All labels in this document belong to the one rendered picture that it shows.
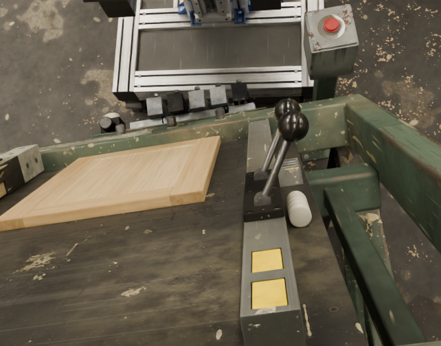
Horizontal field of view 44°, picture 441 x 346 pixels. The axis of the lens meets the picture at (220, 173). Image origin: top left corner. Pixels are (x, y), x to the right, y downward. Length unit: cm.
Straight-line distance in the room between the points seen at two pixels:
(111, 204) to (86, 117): 159
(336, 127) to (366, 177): 34
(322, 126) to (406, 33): 121
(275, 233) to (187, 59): 169
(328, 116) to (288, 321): 96
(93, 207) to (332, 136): 68
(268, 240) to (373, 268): 18
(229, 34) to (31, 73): 97
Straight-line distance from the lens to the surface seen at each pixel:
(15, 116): 266
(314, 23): 144
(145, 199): 92
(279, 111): 77
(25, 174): 138
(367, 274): 71
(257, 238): 60
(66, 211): 96
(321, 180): 106
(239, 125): 137
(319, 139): 138
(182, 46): 228
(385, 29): 252
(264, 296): 48
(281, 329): 46
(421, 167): 77
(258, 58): 221
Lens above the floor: 218
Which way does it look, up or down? 73 degrees down
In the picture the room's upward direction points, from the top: 28 degrees counter-clockwise
